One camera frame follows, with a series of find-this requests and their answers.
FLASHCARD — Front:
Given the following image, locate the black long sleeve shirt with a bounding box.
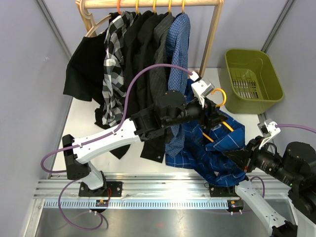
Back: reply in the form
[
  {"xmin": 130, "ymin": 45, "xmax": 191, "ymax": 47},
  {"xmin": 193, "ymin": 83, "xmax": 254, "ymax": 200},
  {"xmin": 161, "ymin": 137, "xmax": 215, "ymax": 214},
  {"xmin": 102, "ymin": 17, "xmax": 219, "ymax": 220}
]
[{"xmin": 95, "ymin": 11, "xmax": 165, "ymax": 163}]

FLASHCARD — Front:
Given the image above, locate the dark blue plaid shirt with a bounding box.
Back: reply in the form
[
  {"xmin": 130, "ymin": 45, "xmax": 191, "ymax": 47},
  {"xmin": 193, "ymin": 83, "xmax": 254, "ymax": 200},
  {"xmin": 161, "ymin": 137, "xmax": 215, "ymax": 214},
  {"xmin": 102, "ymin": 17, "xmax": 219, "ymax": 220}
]
[{"xmin": 165, "ymin": 78, "xmax": 247, "ymax": 187}]

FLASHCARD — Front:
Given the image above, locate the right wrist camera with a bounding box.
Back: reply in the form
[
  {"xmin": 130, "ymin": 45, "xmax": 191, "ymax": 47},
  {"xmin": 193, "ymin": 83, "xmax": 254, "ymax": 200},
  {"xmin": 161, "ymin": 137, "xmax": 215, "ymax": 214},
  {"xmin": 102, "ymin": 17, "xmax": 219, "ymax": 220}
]
[{"xmin": 257, "ymin": 119, "xmax": 281, "ymax": 149}]

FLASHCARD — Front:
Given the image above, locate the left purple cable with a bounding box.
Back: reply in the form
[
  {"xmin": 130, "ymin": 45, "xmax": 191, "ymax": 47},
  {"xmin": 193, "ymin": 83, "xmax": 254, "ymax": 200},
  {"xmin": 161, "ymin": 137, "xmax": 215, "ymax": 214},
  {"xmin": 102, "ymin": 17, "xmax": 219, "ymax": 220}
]
[{"xmin": 40, "ymin": 63, "xmax": 195, "ymax": 231}]

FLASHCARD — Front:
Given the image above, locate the black white plaid shirt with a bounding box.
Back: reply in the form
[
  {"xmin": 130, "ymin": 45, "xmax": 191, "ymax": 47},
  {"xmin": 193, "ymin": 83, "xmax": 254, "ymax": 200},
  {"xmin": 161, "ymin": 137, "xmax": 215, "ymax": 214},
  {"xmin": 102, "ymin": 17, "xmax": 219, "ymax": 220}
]
[{"xmin": 102, "ymin": 11, "xmax": 136, "ymax": 127}]

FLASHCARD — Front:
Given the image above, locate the purple cable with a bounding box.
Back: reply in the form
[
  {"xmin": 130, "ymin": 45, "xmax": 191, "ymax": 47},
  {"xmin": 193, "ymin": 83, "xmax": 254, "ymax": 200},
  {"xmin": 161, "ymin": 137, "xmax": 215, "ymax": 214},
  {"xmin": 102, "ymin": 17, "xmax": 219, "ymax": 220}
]
[
  {"xmin": 276, "ymin": 123, "xmax": 316, "ymax": 134},
  {"xmin": 40, "ymin": 63, "xmax": 195, "ymax": 231}
]

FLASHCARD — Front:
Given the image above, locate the dark pinstripe shirt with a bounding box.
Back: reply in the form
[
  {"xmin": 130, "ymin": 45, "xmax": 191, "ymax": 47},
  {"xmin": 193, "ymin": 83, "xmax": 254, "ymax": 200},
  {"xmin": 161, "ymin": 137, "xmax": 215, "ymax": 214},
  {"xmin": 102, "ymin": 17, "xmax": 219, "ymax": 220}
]
[{"xmin": 149, "ymin": 12, "xmax": 174, "ymax": 102}]

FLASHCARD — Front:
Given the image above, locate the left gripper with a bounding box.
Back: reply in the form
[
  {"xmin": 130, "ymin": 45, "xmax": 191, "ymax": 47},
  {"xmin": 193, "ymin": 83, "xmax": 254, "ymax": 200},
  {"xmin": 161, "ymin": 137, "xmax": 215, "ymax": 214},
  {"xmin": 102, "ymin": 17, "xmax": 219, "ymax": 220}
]
[{"xmin": 163, "ymin": 95, "xmax": 227, "ymax": 129}]

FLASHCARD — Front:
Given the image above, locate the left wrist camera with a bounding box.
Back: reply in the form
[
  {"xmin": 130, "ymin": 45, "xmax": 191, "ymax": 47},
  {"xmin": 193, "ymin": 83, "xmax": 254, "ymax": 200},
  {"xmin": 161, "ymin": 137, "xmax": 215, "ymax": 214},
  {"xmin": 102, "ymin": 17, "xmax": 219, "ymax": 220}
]
[{"xmin": 190, "ymin": 71, "xmax": 215, "ymax": 108}]

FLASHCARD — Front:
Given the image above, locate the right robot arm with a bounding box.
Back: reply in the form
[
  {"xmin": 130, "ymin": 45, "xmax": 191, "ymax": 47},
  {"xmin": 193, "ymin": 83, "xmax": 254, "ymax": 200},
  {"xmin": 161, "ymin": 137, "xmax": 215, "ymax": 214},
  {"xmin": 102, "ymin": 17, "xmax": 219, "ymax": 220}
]
[{"xmin": 224, "ymin": 136, "xmax": 316, "ymax": 237}]

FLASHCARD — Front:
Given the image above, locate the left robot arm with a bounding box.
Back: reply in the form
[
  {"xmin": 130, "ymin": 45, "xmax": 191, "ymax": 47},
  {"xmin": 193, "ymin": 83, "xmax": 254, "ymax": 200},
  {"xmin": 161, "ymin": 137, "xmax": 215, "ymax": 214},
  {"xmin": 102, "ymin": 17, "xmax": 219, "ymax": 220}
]
[{"xmin": 62, "ymin": 90, "xmax": 228, "ymax": 197}]

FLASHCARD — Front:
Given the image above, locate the aluminium mounting rail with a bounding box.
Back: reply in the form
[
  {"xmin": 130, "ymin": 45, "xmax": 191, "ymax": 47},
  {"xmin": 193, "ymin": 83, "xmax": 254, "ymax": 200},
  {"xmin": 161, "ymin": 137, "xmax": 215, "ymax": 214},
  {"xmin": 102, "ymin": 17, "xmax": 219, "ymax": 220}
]
[{"xmin": 37, "ymin": 172, "xmax": 292, "ymax": 210}]

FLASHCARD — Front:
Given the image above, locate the green plastic basket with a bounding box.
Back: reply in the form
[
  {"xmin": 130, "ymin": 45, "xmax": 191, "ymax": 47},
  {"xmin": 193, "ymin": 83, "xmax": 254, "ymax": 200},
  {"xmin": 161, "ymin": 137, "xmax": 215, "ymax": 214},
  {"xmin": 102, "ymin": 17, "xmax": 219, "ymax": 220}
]
[{"xmin": 219, "ymin": 49, "xmax": 284, "ymax": 115}]

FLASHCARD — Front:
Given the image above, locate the black t-shirt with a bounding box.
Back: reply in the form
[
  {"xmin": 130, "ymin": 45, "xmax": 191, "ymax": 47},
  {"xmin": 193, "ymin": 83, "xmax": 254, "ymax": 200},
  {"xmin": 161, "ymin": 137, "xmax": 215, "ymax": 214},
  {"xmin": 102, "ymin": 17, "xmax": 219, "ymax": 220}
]
[{"xmin": 62, "ymin": 12, "xmax": 119, "ymax": 106}]

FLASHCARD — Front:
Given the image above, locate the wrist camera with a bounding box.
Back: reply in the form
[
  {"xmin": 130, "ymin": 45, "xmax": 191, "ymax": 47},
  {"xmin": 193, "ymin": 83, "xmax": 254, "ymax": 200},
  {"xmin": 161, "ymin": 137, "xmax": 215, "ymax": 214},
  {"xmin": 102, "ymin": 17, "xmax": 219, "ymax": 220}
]
[
  {"xmin": 190, "ymin": 71, "xmax": 215, "ymax": 108},
  {"xmin": 257, "ymin": 119, "xmax": 281, "ymax": 149}
]

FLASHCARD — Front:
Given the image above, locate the light blue checked shirt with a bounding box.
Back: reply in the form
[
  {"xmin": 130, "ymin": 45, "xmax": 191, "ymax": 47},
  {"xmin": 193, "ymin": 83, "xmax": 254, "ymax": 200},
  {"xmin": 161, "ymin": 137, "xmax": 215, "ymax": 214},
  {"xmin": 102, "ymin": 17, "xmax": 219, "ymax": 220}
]
[{"xmin": 165, "ymin": 13, "xmax": 191, "ymax": 157}]

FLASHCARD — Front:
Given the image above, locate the yellow hanger hook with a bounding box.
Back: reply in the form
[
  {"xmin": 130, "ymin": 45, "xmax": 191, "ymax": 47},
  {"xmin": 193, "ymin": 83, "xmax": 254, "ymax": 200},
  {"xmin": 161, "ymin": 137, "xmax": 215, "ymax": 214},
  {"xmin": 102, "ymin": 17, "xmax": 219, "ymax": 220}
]
[
  {"xmin": 135, "ymin": 0, "xmax": 140, "ymax": 15},
  {"xmin": 168, "ymin": 0, "xmax": 172, "ymax": 13},
  {"xmin": 153, "ymin": 0, "xmax": 157, "ymax": 14}
]

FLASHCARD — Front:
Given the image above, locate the yellow hanger of blue shirt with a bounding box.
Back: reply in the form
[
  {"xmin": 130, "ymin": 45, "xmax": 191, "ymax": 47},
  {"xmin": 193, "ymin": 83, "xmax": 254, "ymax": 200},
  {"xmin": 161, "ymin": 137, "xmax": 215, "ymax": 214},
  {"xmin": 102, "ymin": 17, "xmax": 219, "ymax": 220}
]
[{"xmin": 202, "ymin": 88, "xmax": 234, "ymax": 142}]

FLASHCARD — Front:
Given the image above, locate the wooden curved hanger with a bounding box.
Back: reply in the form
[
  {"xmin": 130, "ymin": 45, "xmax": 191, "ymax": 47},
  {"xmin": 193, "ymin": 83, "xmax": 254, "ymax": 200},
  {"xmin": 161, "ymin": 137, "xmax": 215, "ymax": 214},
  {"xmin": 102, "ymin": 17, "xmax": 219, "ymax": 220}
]
[{"xmin": 85, "ymin": 14, "xmax": 112, "ymax": 38}]

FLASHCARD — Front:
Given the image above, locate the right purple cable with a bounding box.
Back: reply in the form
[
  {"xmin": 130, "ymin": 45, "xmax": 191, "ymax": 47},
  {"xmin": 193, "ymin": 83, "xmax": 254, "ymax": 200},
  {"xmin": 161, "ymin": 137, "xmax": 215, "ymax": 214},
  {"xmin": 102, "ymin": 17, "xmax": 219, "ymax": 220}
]
[{"xmin": 276, "ymin": 123, "xmax": 316, "ymax": 134}]

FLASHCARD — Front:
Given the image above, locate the orange hanger hook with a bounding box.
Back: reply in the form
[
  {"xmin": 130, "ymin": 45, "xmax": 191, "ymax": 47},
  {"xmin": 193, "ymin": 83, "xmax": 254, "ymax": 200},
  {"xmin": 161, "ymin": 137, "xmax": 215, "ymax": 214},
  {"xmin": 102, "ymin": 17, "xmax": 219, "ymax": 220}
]
[{"xmin": 117, "ymin": 0, "xmax": 122, "ymax": 14}]

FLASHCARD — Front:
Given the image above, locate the wooden clothes rack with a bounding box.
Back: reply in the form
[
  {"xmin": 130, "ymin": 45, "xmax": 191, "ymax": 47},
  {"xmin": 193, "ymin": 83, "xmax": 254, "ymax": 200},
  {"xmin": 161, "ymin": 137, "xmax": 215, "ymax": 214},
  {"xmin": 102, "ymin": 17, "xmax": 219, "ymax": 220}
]
[{"xmin": 76, "ymin": 0, "xmax": 224, "ymax": 76}]

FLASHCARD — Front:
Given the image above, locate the yellow hanger of checked shirt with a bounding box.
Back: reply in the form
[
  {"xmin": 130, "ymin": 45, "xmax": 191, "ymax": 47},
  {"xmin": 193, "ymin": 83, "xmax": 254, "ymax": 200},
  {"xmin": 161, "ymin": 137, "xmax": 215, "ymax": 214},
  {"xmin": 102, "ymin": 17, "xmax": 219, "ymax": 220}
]
[{"xmin": 182, "ymin": 0, "xmax": 186, "ymax": 13}]

